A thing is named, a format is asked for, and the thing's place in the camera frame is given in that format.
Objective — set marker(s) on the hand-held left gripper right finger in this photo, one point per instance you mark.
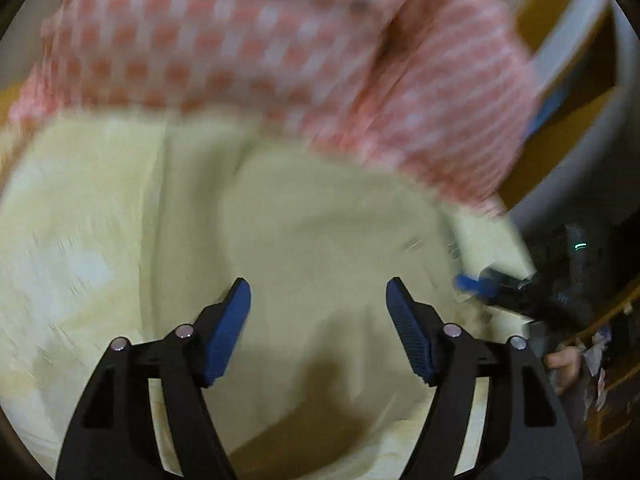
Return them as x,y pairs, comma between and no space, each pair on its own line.
407,330

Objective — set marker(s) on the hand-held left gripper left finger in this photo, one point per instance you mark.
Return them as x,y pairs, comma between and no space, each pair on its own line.
227,330

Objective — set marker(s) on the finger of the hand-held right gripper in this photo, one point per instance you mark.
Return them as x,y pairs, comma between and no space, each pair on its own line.
472,283

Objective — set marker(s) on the pale yellow pants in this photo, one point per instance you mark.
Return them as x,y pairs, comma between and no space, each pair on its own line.
310,240

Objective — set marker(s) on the person's right hand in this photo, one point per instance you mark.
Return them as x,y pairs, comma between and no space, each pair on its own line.
562,364

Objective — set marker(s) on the pale yellow bed sheet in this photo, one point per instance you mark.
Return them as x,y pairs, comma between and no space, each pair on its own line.
380,455

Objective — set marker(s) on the white tub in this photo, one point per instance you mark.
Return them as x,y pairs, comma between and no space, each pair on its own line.
595,110

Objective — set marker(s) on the pink checked blanket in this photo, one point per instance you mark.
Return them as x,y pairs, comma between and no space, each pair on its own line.
280,45

